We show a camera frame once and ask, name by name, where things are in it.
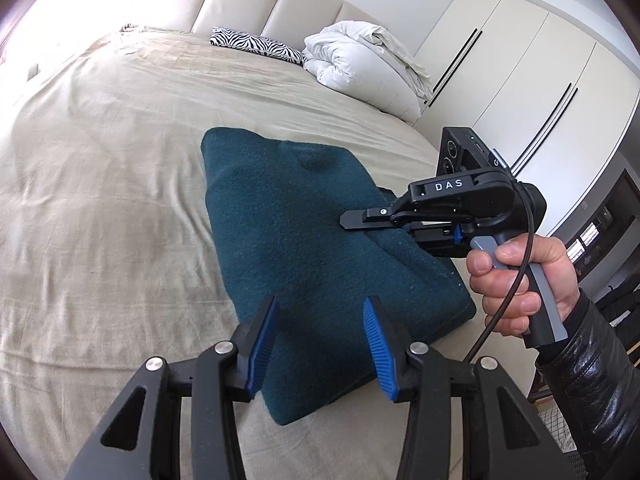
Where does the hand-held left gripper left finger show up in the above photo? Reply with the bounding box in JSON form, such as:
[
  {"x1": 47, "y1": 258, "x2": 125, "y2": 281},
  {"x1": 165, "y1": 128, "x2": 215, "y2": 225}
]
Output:
[{"x1": 65, "y1": 295, "x2": 279, "y2": 480}]

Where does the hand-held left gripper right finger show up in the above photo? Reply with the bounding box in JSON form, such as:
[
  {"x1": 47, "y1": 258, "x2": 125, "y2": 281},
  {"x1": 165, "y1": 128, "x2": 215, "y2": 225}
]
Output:
[{"x1": 362, "y1": 296, "x2": 566, "y2": 480}]

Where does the dark green sweater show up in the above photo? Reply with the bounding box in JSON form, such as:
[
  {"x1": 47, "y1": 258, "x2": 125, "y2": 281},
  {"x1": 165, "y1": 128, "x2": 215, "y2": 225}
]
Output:
[{"x1": 200, "y1": 126, "x2": 477, "y2": 427}]

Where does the person's right hand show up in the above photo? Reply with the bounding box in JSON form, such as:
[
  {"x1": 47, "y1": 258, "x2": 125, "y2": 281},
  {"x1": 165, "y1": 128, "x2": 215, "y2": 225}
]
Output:
[{"x1": 465, "y1": 232, "x2": 584, "y2": 339}]

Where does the white folded duvet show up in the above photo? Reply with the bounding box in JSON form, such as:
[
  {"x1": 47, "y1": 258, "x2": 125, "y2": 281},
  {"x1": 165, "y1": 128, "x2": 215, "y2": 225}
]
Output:
[{"x1": 302, "y1": 20, "x2": 435, "y2": 124}]

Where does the white wardrobe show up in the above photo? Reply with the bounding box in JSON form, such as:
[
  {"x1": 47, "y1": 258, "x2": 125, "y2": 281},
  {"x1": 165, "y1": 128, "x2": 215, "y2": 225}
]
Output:
[{"x1": 412, "y1": 0, "x2": 640, "y2": 237}]

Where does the white mesh object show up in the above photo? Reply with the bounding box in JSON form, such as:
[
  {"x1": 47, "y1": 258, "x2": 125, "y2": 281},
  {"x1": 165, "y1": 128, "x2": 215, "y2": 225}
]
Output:
[{"x1": 539, "y1": 400, "x2": 577, "y2": 463}]

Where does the bed with beige sheet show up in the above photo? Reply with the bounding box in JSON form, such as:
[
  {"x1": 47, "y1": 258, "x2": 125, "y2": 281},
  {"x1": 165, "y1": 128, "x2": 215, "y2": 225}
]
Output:
[{"x1": 0, "y1": 27, "x2": 541, "y2": 480}]

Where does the beige padded headboard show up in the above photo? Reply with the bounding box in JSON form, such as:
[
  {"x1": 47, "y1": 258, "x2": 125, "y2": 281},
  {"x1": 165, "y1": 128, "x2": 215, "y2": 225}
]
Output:
[{"x1": 192, "y1": 0, "x2": 393, "y2": 47}]

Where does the black wardrobe handle strip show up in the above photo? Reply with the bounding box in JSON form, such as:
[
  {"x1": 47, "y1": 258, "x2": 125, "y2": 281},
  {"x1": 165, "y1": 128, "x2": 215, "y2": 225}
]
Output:
[
  {"x1": 517, "y1": 82, "x2": 580, "y2": 174},
  {"x1": 432, "y1": 28, "x2": 485, "y2": 107}
]

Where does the black cable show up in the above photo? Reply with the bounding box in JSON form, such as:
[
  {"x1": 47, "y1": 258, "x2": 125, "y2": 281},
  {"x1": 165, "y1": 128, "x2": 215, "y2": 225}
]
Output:
[{"x1": 461, "y1": 232, "x2": 536, "y2": 364}]

